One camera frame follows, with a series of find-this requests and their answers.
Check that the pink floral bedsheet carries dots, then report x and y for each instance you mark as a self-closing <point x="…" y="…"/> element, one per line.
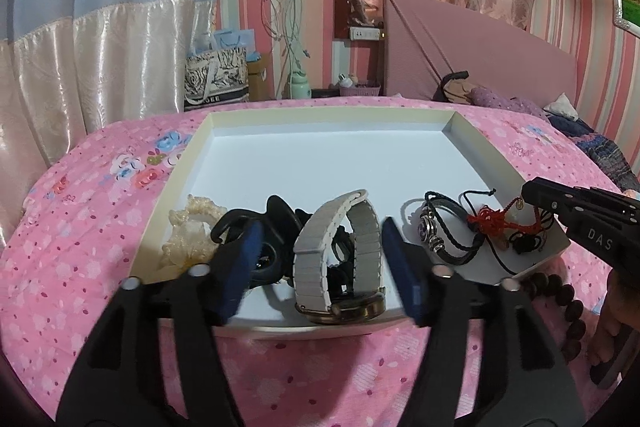
<point x="75" y="282"/>

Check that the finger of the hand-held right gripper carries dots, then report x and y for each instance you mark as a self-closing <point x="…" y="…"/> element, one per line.
<point x="537" y="192"/>
<point x="560" y="212"/>

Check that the purple dotted pillow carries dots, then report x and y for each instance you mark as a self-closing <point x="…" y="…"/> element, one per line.
<point x="505" y="102"/>

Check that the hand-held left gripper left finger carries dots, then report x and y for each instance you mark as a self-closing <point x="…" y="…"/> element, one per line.
<point x="240" y="272"/>

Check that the green bottle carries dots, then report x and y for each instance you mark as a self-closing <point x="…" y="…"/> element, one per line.
<point x="300" y="86"/>

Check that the cream scrunchie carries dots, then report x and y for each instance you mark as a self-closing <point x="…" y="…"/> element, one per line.
<point x="190" y="237"/>

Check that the pink headboard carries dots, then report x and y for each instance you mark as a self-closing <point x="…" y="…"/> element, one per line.
<point x="500" y="57"/>

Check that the blue and cream curtain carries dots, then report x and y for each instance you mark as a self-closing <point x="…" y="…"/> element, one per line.
<point x="100" y="32"/>

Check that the white shallow box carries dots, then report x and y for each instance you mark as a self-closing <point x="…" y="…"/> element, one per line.
<point x="330" y="157"/>

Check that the white band wristwatch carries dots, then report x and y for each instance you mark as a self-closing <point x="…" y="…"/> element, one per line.
<point x="310" y="272"/>

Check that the white power strip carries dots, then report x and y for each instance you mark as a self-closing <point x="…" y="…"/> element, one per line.
<point x="364" y="33"/>

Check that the purple basket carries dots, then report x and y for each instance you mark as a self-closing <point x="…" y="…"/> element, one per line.
<point x="360" y="91"/>

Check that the dark blue patterned blanket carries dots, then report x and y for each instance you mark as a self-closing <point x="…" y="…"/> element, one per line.
<point x="600" y="152"/>

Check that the light blue paper bag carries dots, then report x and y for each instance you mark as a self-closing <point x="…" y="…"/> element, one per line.
<point x="230" y="39"/>

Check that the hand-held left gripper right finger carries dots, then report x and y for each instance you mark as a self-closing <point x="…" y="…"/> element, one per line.
<point x="400" y="272"/>

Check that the white cloth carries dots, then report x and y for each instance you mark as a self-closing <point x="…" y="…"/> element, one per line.
<point x="560" y="104"/>

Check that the black hair claw clip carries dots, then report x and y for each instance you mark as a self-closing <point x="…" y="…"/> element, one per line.
<point x="277" y="207"/>

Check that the person's right hand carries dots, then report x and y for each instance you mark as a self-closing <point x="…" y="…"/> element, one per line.
<point x="617" y="307"/>

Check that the black and white floral bag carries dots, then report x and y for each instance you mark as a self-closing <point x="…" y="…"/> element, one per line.
<point x="215" y="82"/>

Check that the brown cardboard box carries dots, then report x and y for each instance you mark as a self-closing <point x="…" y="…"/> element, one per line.
<point x="260" y="79"/>

